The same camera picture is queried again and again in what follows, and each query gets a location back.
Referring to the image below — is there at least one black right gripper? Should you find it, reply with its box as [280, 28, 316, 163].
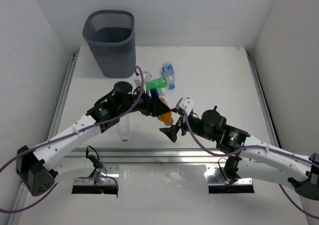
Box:
[159, 111, 216, 142]

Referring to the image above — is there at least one orange juice bottle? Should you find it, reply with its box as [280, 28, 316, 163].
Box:
[157, 97, 173, 126]

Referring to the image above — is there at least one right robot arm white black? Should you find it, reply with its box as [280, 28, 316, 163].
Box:
[160, 108, 319, 201]

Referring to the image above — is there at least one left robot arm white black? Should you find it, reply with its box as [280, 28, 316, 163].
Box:
[15, 81, 170, 197]

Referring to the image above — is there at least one grey mesh waste bin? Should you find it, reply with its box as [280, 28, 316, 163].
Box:
[82, 9, 136, 78]

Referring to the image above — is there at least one clear bottle dark blue label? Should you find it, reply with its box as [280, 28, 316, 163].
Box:
[147, 88, 166, 98]

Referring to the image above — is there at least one green plastic bottle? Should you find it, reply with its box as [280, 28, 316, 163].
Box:
[146, 77, 167, 90]

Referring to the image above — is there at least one small bottle light blue label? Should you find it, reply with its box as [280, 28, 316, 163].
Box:
[162, 62, 175, 89]

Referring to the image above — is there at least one clear crushed bottle white cap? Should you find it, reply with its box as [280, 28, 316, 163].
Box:
[117, 114, 131, 142]

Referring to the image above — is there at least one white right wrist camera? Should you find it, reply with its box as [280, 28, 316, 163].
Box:
[176, 97, 195, 116]

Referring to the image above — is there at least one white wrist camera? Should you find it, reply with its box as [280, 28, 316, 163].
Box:
[134, 71, 152, 87]
[176, 97, 195, 116]

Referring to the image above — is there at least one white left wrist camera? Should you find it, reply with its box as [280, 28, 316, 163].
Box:
[134, 71, 152, 87]

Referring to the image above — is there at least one aluminium front rail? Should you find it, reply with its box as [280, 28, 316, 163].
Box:
[67, 147, 260, 164]

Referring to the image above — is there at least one aluminium rail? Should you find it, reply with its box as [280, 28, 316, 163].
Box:
[246, 51, 281, 148]
[67, 147, 260, 164]
[13, 51, 79, 210]

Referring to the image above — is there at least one aluminium right side rail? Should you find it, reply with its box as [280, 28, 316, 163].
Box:
[246, 51, 281, 148]

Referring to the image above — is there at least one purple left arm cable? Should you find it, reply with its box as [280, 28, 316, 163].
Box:
[0, 65, 150, 214]

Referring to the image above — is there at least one aluminium left side rail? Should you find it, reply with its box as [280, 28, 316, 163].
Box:
[13, 51, 79, 210]

